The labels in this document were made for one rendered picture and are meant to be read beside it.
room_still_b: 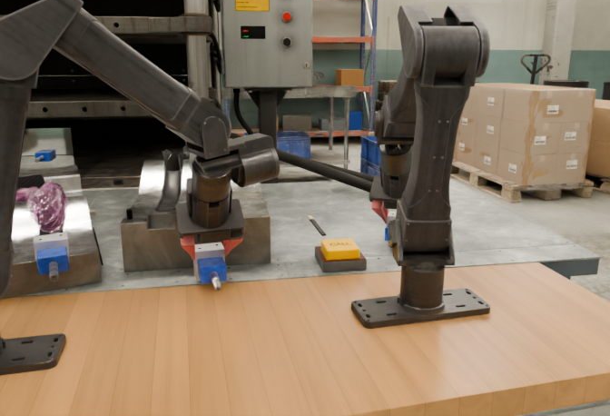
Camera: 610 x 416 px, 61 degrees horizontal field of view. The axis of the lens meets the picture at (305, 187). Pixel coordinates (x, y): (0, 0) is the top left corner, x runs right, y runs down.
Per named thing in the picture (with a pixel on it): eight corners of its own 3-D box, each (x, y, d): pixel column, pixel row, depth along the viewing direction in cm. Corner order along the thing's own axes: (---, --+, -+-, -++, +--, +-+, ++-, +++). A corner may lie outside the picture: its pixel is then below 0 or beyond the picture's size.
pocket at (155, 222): (177, 241, 91) (176, 221, 90) (146, 242, 90) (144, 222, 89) (179, 232, 95) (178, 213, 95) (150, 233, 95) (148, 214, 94)
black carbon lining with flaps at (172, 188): (235, 219, 98) (234, 170, 96) (148, 222, 96) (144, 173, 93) (231, 178, 131) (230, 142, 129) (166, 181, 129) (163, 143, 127)
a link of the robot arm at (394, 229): (388, 216, 78) (395, 228, 72) (446, 215, 78) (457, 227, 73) (386, 255, 79) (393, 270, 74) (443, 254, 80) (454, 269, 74)
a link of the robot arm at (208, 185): (227, 176, 82) (229, 142, 77) (243, 199, 79) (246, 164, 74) (185, 187, 79) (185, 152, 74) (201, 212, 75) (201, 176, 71)
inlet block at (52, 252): (74, 292, 77) (71, 257, 76) (37, 298, 75) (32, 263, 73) (70, 262, 88) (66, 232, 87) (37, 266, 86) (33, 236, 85)
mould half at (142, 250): (270, 262, 95) (270, 192, 92) (123, 272, 91) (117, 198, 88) (252, 194, 143) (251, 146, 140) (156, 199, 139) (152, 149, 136)
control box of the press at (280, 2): (313, 371, 198) (315, -41, 163) (233, 379, 194) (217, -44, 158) (304, 341, 219) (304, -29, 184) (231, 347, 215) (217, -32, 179)
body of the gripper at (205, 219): (175, 211, 83) (174, 177, 78) (238, 206, 86) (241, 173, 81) (179, 242, 79) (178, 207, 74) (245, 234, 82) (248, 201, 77)
